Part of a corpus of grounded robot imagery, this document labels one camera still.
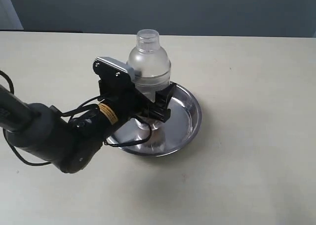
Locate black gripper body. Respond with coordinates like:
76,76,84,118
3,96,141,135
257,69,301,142
93,72,171,126

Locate clear plastic shaker bottle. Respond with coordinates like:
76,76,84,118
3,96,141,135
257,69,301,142
126,29,172,132

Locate round stainless steel plate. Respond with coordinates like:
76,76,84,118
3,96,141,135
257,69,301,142
106,84,202,157

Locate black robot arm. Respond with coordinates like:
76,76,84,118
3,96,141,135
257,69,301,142
0,57,177,174

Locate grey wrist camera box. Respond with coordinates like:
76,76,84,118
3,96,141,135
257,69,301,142
93,57,135,82

